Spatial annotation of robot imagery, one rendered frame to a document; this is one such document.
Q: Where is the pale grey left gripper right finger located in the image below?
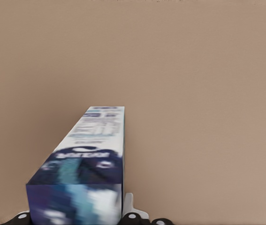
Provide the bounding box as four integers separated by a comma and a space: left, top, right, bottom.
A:
122, 192, 150, 225

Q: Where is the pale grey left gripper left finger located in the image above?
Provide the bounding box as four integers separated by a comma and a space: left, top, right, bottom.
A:
0, 211, 31, 225

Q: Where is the blue and white toothpaste box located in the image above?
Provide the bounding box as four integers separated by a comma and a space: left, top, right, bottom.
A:
25, 105, 125, 225

